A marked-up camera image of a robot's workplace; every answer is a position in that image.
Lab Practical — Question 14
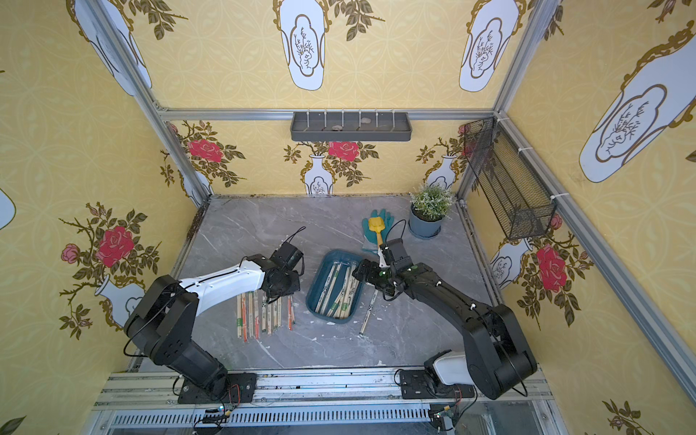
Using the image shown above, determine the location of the chopsticks green label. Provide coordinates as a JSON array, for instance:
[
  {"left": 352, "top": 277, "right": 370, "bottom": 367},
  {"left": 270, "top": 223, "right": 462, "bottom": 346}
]
[{"left": 275, "top": 298, "right": 283, "bottom": 330}]

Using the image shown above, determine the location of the chopsticks red print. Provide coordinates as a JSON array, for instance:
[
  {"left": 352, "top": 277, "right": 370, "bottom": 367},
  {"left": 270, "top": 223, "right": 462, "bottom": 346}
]
[{"left": 253, "top": 291, "right": 261, "bottom": 341}]

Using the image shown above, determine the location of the chopsticks green text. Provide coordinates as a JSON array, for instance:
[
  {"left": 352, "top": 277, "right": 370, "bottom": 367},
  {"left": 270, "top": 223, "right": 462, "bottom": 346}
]
[{"left": 266, "top": 303, "right": 275, "bottom": 335}]

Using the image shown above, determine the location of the chopsticks red leaf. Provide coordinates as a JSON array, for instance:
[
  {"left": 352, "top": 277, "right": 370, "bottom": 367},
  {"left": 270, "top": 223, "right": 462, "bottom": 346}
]
[{"left": 240, "top": 294, "right": 248, "bottom": 343}]

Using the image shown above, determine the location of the chopsticks bamboo print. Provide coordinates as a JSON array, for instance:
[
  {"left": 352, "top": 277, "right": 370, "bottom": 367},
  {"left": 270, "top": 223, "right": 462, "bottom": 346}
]
[{"left": 236, "top": 295, "right": 244, "bottom": 339}]

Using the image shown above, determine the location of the teal plastic storage box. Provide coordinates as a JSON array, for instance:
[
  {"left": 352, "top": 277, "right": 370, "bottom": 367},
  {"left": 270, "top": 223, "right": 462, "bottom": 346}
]
[{"left": 306, "top": 250, "right": 364, "bottom": 324}]

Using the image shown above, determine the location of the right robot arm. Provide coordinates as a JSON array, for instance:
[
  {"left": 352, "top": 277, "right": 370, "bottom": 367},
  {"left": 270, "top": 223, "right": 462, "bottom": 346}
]
[{"left": 352, "top": 260, "right": 538, "bottom": 400}]

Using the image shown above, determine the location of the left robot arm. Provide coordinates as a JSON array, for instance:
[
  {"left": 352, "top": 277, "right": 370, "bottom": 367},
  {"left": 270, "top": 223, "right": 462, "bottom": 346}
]
[{"left": 123, "top": 252, "right": 304, "bottom": 399}]

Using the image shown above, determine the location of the chopstick pile in box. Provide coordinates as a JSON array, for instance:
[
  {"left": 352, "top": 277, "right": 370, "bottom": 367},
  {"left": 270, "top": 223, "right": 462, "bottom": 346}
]
[{"left": 315, "top": 262, "right": 358, "bottom": 320}]

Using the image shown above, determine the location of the green garden glove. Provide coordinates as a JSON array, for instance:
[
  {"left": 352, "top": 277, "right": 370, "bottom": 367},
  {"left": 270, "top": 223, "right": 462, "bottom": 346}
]
[{"left": 362, "top": 208, "right": 394, "bottom": 254}]

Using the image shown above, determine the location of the yellow toy shovel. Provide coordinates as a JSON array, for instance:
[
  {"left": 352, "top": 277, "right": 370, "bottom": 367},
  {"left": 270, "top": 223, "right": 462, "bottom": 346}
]
[{"left": 368, "top": 216, "right": 385, "bottom": 248}]

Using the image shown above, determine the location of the potted green plant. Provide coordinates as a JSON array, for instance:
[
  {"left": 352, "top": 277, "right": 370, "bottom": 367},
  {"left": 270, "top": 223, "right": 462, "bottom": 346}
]
[{"left": 409, "top": 184, "right": 454, "bottom": 239}]

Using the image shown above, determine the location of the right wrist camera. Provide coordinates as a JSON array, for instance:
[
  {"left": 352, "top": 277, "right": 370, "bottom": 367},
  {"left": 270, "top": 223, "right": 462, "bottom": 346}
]
[{"left": 380, "top": 239, "right": 413, "bottom": 273}]

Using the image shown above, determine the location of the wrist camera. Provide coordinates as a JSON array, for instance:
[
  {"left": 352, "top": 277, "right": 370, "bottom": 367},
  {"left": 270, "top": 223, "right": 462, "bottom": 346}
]
[
  {"left": 380, "top": 239, "right": 413, "bottom": 273},
  {"left": 270, "top": 242, "right": 304, "bottom": 271}
]

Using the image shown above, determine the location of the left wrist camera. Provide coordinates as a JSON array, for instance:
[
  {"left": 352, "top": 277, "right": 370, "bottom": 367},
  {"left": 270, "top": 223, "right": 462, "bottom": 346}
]
[{"left": 270, "top": 242, "right": 304, "bottom": 271}]

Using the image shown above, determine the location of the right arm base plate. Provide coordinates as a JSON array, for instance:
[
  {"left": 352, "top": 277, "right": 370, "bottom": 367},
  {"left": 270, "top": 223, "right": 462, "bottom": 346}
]
[{"left": 393, "top": 368, "right": 475, "bottom": 401}]

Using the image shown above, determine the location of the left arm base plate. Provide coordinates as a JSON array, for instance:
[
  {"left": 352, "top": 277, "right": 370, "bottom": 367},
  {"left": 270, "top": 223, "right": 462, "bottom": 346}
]
[{"left": 177, "top": 372, "right": 258, "bottom": 405}]

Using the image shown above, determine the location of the black wire mesh basket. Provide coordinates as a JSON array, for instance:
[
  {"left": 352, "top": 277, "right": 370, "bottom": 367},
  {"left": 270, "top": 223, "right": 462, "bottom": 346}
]
[{"left": 463, "top": 118, "right": 556, "bottom": 240}]

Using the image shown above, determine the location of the grey wall shelf tray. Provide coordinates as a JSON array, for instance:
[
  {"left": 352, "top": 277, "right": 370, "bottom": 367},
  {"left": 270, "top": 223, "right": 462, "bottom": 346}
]
[{"left": 290, "top": 110, "right": 413, "bottom": 142}]

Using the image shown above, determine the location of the aluminium front rail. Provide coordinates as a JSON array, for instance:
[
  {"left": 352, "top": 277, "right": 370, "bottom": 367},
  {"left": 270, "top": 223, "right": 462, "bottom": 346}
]
[{"left": 83, "top": 366, "right": 568, "bottom": 434}]

